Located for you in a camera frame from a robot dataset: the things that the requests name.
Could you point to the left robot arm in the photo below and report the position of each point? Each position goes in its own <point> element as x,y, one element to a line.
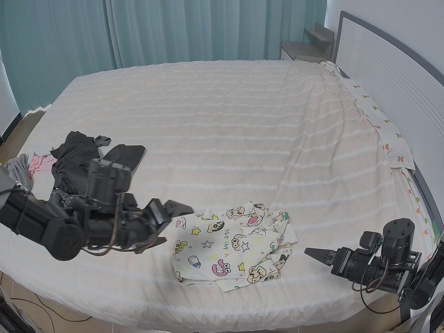
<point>41,224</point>

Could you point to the bed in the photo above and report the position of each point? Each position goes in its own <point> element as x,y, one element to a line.
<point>225,116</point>

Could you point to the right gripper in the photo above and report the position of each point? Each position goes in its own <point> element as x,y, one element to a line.
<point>347,262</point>

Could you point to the grey bedside table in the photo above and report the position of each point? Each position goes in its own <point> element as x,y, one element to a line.
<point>298,49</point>

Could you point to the light grey garment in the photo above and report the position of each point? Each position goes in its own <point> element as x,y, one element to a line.
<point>20,168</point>

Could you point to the pink garment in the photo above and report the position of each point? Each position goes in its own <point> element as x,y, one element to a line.
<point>40,165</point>

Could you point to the blue-green curtain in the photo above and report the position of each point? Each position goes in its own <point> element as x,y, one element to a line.
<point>55,40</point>
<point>215,19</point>

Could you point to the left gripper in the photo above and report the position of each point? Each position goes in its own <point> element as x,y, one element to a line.
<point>145,224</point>

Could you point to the white printed pillow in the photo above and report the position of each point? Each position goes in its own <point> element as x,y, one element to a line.
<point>392,140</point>

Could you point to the black garment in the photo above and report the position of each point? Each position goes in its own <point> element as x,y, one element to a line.
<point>76,151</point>

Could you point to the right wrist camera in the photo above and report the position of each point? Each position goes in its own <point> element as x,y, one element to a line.
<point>369,239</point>

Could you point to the white printed pyjama top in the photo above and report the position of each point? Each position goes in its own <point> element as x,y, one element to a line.
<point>215,248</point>

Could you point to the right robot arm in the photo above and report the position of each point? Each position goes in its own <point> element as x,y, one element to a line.
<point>395,241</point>

